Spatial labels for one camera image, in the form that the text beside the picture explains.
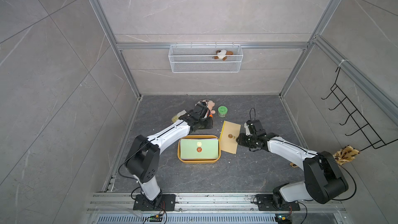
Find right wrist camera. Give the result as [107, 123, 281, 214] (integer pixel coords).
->
[244, 119, 266, 136]

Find small brown white plush dog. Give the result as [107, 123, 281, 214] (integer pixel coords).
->
[213, 49, 234, 61]

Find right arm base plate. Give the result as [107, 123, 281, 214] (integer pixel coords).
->
[254, 194, 301, 212]

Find black wall hook rack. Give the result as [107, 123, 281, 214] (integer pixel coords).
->
[321, 67, 398, 151]

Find aluminium mounting rail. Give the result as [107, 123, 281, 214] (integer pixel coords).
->
[83, 192, 352, 224]

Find yellow patterned cloth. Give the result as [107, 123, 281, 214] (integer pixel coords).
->
[333, 145, 361, 166]

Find white wire mesh basket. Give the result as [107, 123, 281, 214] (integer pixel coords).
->
[169, 44, 243, 73]

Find yellow envelope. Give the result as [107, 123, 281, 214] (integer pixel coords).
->
[219, 121, 226, 139]

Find light green envelope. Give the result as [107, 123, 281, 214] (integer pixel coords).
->
[180, 139, 219, 160]

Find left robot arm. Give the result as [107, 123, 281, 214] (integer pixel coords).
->
[119, 100, 216, 205]

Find yellow plastic storage tray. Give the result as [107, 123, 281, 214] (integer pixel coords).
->
[177, 135, 221, 164]

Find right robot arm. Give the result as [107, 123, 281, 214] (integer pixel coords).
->
[236, 133, 349, 208]

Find beige envelope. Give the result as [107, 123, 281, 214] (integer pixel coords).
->
[219, 121, 241, 154]

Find pink plush doll orange pants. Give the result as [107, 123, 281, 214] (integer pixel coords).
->
[196, 100, 216, 119]

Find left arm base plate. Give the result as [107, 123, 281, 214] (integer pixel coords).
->
[133, 194, 176, 212]

